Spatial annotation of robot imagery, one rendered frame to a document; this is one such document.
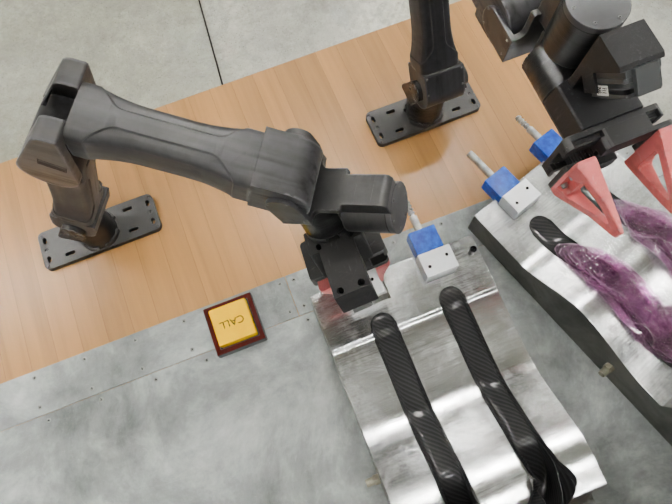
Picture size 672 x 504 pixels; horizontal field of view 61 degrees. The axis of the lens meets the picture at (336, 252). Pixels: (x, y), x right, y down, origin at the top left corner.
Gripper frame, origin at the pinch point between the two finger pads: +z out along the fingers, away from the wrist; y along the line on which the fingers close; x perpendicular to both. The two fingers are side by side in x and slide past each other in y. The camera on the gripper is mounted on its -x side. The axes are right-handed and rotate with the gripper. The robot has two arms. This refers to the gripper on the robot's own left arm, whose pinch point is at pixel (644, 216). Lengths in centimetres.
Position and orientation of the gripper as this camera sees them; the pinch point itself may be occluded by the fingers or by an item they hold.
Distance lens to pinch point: 61.8
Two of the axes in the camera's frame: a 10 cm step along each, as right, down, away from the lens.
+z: 3.8, 8.9, -2.6
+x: 0.1, 2.7, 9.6
